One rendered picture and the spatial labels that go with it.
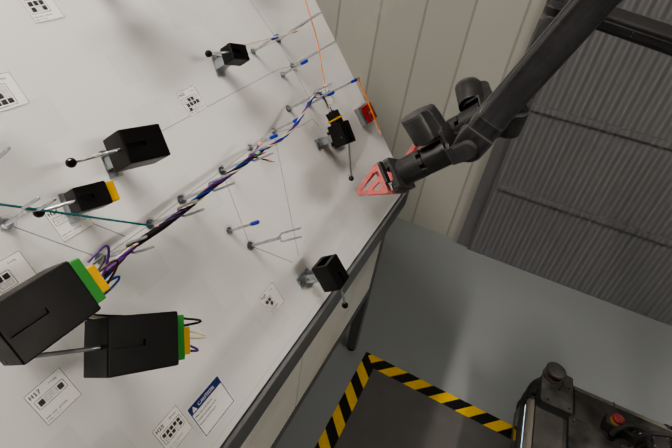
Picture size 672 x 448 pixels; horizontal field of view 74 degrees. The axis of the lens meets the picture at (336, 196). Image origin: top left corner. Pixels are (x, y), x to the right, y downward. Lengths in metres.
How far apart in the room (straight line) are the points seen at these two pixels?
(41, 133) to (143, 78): 0.21
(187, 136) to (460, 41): 1.68
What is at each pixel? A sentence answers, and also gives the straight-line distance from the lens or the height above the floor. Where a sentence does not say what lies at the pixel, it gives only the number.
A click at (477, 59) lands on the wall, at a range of 2.33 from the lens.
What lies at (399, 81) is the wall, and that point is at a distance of 2.45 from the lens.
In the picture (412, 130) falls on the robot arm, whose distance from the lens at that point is 0.88.
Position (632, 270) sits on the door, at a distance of 2.75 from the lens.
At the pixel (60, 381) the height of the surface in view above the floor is 1.07.
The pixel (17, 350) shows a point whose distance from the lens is 0.57.
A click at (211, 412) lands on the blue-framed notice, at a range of 0.85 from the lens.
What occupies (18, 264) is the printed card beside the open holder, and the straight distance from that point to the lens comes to 0.72.
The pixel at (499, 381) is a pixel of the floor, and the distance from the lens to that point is 2.20.
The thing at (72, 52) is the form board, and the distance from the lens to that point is 0.85.
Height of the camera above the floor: 1.65
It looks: 35 degrees down
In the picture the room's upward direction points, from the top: 9 degrees clockwise
